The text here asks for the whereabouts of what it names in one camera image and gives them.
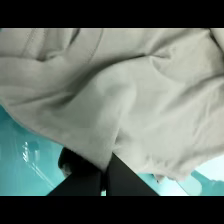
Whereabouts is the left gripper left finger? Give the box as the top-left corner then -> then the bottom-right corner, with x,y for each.
46,163 -> 105,197

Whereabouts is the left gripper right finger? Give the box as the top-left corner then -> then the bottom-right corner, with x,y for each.
105,152 -> 160,197

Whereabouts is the grey shirt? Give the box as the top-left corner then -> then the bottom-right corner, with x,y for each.
0,27 -> 224,184

